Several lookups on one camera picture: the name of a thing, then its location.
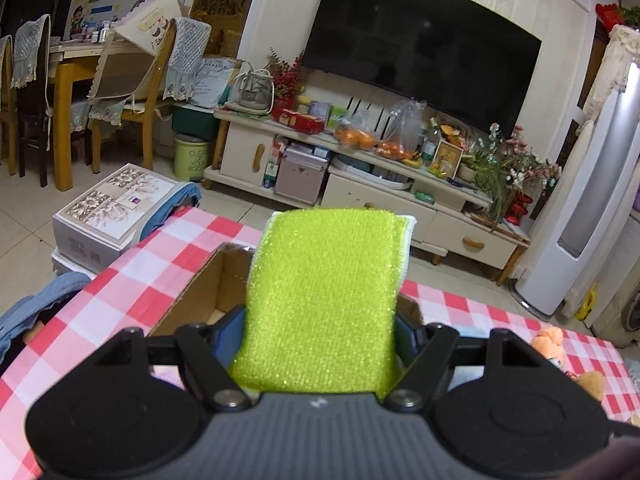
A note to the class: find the pink checkered tablecloth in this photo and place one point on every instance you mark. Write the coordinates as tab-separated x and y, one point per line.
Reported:
139	287

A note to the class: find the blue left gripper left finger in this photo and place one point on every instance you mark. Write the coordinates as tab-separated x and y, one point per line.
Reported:
228	335

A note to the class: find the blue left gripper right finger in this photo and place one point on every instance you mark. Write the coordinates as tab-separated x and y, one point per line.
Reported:
409	337

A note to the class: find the yellow-green scouring sponge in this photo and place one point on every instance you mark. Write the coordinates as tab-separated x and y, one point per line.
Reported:
312	364

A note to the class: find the white printed carton box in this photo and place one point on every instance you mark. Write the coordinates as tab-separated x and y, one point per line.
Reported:
100	225

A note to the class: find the white standing air conditioner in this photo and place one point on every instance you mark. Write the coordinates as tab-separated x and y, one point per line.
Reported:
587	211

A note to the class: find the cream TV cabinet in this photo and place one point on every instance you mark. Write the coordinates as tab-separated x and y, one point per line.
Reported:
444	224

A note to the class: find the green trash bin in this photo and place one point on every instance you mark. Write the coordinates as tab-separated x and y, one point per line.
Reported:
191	157

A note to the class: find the cardboard box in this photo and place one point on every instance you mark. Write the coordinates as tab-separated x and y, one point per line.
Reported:
210	289

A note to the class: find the brown plush with red scarf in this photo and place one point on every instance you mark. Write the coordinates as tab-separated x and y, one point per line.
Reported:
593	382

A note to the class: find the black television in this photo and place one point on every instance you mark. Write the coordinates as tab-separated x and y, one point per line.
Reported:
461	58

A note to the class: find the wooden dining chair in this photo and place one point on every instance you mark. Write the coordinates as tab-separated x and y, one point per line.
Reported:
135	75

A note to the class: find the framed picture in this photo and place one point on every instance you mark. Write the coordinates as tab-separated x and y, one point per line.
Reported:
446	160

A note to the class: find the orange twisted towel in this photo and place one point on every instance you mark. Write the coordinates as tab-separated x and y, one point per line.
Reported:
549	342

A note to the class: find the bag of oranges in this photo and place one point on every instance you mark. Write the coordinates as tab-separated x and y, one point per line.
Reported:
402	134

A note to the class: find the potted flower plant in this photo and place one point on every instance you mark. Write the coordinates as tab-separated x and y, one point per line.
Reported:
505	165

